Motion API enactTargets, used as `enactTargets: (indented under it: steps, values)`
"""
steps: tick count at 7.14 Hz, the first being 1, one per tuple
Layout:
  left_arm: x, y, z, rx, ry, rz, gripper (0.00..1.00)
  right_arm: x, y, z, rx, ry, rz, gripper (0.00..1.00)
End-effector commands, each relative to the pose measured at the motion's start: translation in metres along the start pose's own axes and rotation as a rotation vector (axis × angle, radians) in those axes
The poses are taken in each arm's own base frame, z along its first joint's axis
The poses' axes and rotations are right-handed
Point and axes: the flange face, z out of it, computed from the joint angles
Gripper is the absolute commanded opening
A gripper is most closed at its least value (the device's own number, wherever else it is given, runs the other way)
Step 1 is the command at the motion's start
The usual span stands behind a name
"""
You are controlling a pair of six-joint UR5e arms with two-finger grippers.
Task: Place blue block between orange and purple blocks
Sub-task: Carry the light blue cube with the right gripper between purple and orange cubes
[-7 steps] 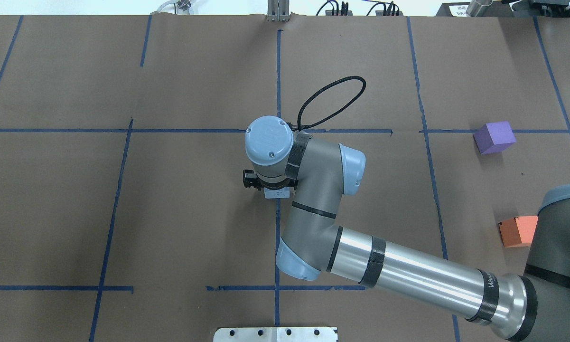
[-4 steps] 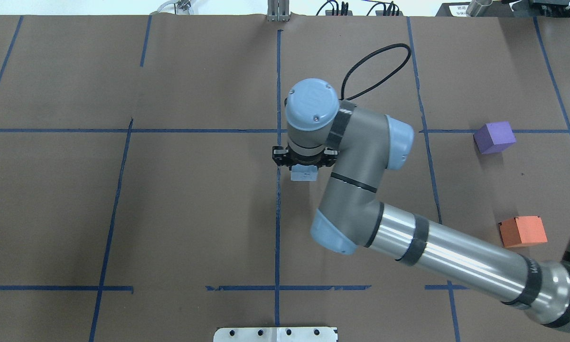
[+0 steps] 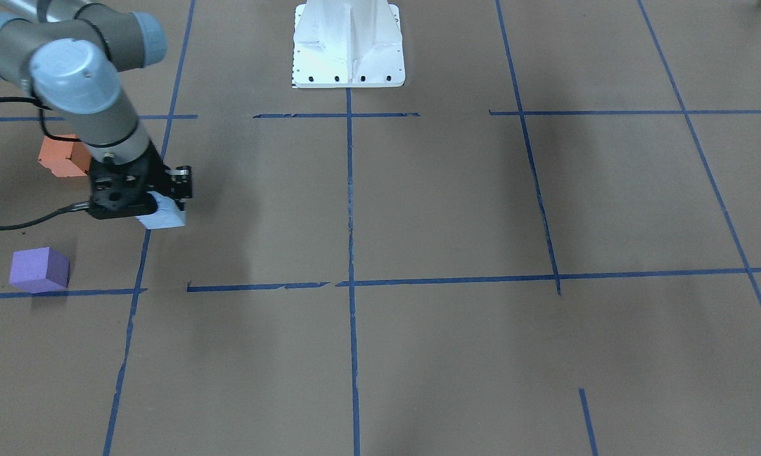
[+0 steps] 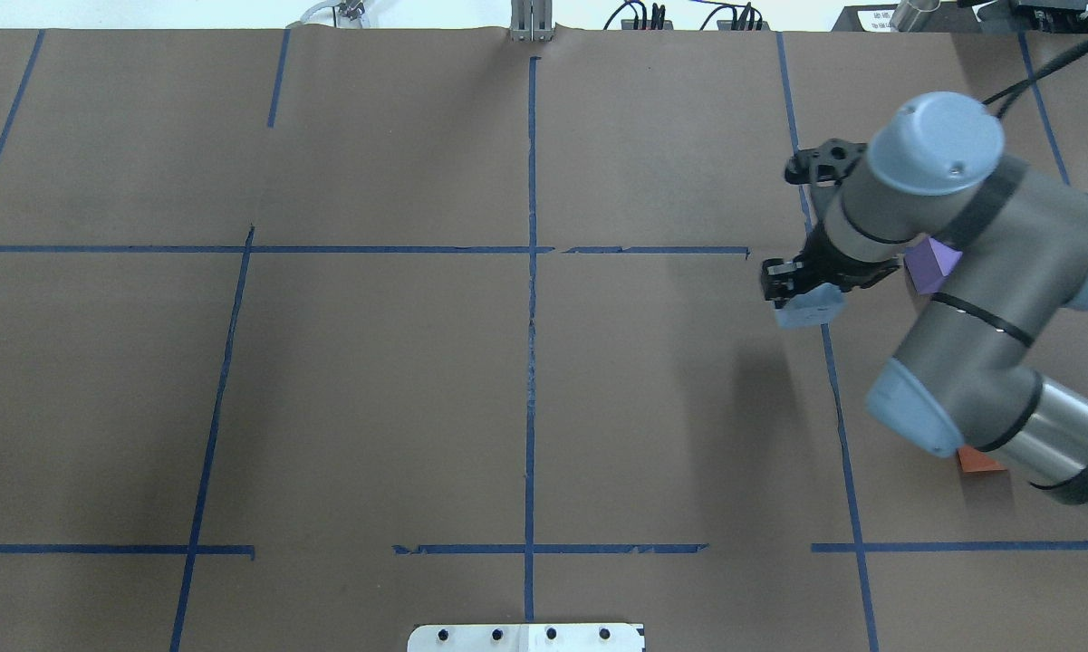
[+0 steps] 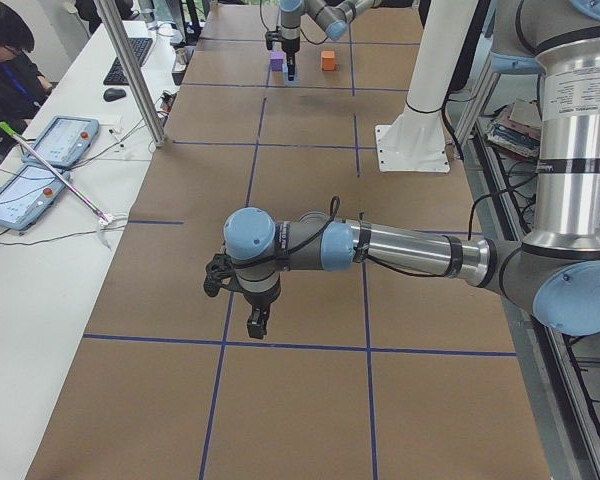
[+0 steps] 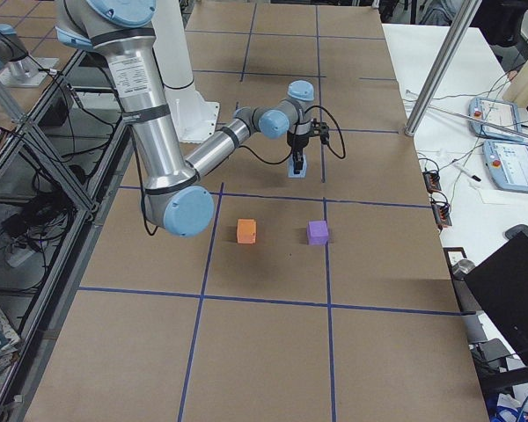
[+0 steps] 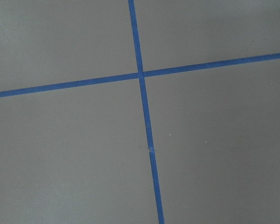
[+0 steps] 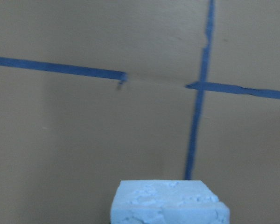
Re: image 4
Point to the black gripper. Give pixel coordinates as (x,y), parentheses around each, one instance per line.
(835,268)

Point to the light blue foam block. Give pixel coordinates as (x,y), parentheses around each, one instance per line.
(816,308)

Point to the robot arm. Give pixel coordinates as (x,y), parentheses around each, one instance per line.
(938,169)

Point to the purple foam block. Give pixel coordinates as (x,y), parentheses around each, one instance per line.
(929,263)

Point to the orange foam block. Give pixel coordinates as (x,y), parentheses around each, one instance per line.
(972,462)

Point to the steel cup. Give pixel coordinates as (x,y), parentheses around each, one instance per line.
(912,16)

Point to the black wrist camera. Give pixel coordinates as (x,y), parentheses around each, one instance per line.
(831,162)

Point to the aluminium frame post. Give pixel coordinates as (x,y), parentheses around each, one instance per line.
(532,21)

